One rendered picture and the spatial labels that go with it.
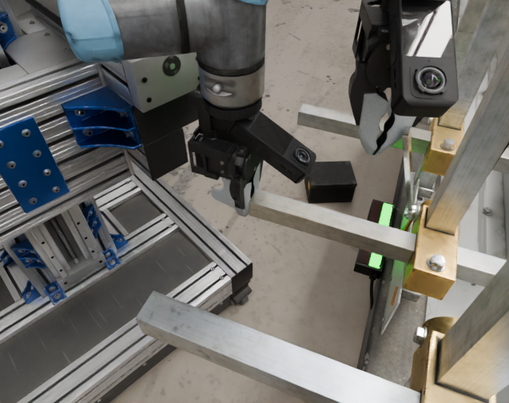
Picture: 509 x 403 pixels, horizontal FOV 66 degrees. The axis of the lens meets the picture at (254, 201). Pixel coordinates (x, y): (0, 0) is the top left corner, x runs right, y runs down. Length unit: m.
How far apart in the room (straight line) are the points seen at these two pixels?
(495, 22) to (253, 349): 0.55
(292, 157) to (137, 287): 0.89
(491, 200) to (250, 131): 0.71
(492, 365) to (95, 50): 0.40
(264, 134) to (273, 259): 1.10
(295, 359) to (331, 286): 1.18
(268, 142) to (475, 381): 0.31
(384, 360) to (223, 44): 0.48
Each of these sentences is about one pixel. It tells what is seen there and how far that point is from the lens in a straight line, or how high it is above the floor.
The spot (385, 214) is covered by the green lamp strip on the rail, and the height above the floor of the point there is 0.70.
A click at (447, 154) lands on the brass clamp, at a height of 0.86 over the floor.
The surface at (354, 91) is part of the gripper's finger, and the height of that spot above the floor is 1.07.
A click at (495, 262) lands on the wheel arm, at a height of 0.86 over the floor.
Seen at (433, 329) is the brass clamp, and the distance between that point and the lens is 0.38.
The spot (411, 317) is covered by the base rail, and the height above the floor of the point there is 0.70.
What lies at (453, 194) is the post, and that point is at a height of 0.94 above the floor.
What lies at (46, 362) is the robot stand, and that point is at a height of 0.21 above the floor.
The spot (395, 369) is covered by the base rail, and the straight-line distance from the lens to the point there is 0.65.
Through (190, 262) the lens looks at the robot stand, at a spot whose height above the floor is 0.21.
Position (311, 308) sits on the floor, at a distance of 1.46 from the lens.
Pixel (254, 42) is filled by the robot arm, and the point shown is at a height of 1.10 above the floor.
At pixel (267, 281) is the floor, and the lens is 1.50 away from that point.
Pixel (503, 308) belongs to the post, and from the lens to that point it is 0.26.
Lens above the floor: 1.28
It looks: 47 degrees down
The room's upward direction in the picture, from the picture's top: straight up
